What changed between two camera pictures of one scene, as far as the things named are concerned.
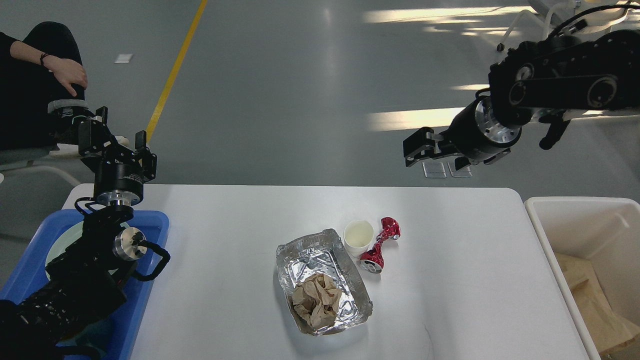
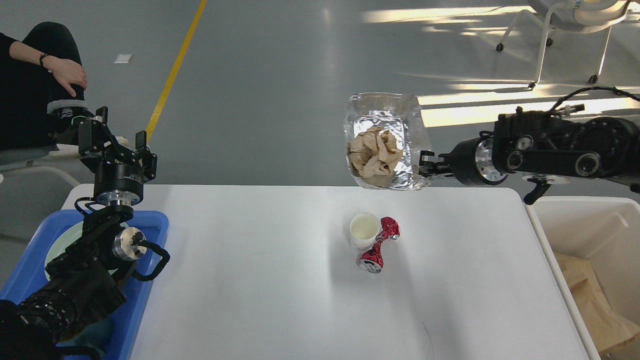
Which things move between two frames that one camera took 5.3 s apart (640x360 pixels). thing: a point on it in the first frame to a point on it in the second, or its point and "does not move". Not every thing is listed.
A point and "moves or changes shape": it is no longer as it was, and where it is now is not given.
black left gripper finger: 148,159 does not move
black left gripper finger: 95,137 does not move
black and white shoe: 65,123 does not move
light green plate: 68,238 does not move
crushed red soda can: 372,260 does not move
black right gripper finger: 420,145 to 427,162
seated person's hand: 67,71 does not move
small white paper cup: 358,234 moves or changes shape
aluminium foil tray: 322,253 to 384,133
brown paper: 317,301 to 373,155
